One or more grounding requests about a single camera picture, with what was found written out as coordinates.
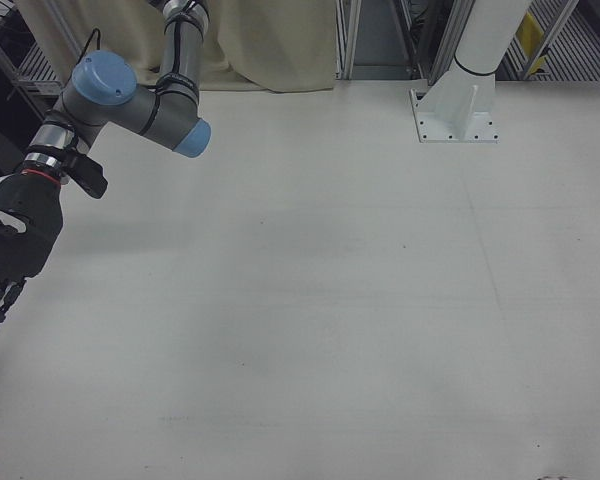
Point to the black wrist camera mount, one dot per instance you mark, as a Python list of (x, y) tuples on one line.
[(87, 174)]

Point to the white pedestal column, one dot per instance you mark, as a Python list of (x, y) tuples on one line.
[(490, 35)]

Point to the aluminium frame structure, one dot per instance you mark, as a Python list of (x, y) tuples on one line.
[(380, 37)]

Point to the yellow tag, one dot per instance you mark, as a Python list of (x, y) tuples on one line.
[(530, 31)]

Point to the beige curtain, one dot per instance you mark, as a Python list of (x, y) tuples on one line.
[(220, 40)]

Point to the black dexterous robot hand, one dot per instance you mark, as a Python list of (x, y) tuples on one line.
[(22, 220)]

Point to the grey UR5e robot arm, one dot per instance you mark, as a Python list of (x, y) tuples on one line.
[(130, 102)]

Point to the white pedestal base plate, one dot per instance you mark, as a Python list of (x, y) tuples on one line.
[(455, 112)]

